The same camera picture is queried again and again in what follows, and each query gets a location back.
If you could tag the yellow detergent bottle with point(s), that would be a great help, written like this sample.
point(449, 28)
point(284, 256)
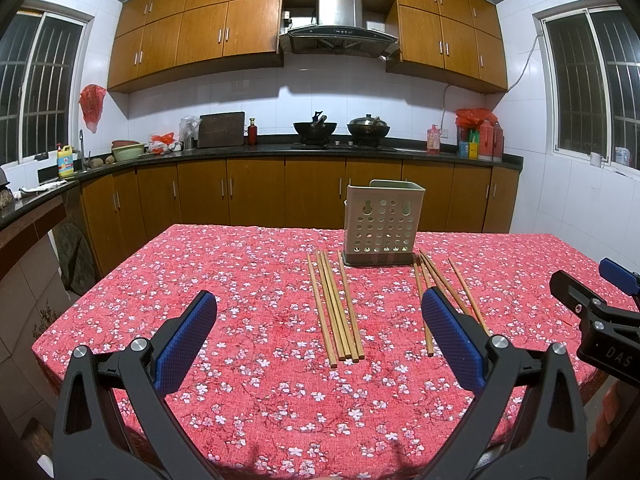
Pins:
point(65, 160)

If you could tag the red floral tablecloth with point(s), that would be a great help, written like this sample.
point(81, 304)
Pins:
point(261, 399)

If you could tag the red sauce bottle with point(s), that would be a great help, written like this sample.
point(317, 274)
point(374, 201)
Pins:
point(252, 132)

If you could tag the pink plastic jug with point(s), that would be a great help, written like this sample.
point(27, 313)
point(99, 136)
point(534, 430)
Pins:
point(433, 140)

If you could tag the lower wooden kitchen cabinets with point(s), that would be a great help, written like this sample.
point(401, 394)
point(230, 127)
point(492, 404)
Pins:
point(126, 209)

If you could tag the yellow and blue boxes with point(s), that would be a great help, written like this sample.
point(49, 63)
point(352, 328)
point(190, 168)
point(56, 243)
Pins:
point(468, 142)

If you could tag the green basin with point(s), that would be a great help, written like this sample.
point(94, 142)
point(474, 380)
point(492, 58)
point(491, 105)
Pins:
point(122, 153)

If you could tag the right barred window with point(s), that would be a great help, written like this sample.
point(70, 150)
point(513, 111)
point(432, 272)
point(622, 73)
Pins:
point(594, 63)

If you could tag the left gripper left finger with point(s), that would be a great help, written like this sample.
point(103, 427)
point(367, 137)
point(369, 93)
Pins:
point(90, 438)

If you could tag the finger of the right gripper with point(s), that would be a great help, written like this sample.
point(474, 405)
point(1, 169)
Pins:
point(610, 336)
point(626, 281)

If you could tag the black wok with utensils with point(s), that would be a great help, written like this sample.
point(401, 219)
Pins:
point(317, 132)

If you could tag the dark wooden cutting board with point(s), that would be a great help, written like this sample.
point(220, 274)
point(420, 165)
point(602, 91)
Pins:
point(221, 130)

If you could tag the black lidded wok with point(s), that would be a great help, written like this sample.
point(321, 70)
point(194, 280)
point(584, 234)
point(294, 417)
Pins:
point(368, 130)

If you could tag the upper wooden wall cabinets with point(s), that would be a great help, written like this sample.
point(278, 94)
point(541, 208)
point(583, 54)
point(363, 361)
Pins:
point(454, 41)

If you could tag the red plastic bag on counter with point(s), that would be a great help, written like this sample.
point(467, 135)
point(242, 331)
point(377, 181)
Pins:
point(473, 117)

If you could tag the dark red oil bottle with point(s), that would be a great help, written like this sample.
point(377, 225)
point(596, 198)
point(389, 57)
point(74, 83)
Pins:
point(497, 148)

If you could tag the beige perforated utensil holder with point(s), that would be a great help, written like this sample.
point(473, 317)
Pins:
point(381, 222)

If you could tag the left barred window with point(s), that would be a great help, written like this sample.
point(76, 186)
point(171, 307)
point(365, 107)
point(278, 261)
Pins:
point(38, 60)

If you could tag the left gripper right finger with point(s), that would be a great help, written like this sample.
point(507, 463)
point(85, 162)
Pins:
point(548, 439)

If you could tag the barred window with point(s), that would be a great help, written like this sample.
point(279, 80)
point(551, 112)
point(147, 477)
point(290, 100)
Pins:
point(38, 60)
point(594, 63)

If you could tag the white cup on windowsill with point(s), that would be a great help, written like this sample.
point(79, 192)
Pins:
point(595, 159)

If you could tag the red plastic bag on wall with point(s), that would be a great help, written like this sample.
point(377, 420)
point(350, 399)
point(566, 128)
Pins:
point(91, 103)

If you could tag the steel range hood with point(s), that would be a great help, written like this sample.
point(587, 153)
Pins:
point(366, 28)

